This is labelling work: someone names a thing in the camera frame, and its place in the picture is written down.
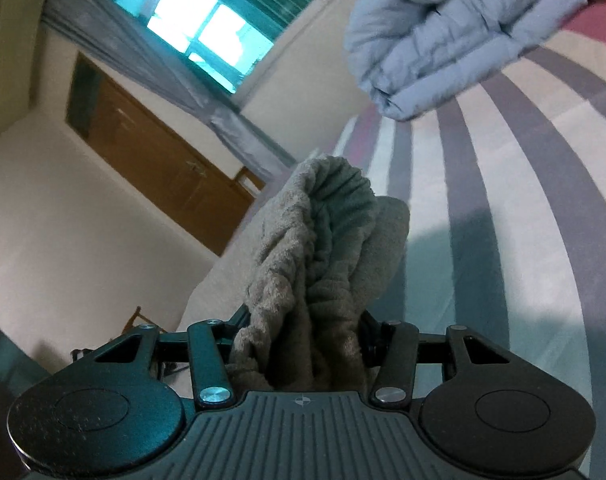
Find grey fleece pants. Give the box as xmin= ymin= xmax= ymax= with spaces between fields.
xmin=227 ymin=155 xmax=409 ymax=391

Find wooden chair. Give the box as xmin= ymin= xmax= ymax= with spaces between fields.
xmin=71 ymin=306 xmax=164 ymax=363

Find wooden stool by door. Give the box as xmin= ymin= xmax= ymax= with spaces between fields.
xmin=233 ymin=167 xmax=265 ymax=197

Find brown wooden door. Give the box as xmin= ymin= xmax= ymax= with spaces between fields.
xmin=66 ymin=54 xmax=254 ymax=256

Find striped pink grey bedsheet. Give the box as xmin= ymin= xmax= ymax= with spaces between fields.
xmin=175 ymin=0 xmax=606 ymax=480

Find folded light blue duvet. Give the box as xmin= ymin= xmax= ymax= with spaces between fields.
xmin=344 ymin=0 xmax=588 ymax=120

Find window with green grille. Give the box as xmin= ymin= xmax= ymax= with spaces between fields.
xmin=113 ymin=0 xmax=316 ymax=94

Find grey blue curtain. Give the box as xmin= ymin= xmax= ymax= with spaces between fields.
xmin=41 ymin=0 xmax=297 ymax=182

